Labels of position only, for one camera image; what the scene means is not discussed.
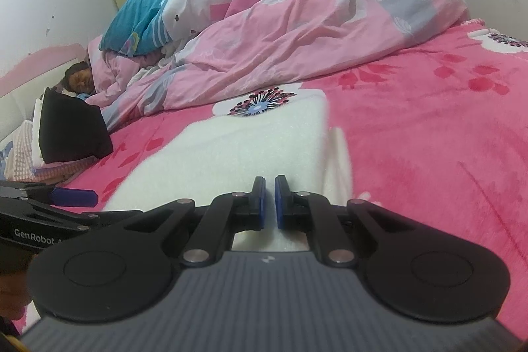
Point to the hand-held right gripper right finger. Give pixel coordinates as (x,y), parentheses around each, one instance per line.
(280,205)

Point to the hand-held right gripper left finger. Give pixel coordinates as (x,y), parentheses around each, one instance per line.
(260,205)

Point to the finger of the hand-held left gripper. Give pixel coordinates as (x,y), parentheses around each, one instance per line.
(99,219)
(76,198)

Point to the cream white sweater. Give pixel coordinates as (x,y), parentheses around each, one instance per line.
(247,146)

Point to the stack of folded clothes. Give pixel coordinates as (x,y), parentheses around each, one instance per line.
(24,162)

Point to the person's left hand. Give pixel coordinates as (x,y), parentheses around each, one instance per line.
(10,300)

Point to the black folded garment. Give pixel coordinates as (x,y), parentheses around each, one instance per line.
(70,129)

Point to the pink and white headboard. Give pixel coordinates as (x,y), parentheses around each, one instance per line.
(33,67)

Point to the pink floral blanket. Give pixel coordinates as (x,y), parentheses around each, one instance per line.
(433,137)

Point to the teal pillow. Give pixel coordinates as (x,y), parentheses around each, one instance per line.
(132,22)

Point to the pink patterned quilt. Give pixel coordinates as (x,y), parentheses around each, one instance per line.
(288,14)

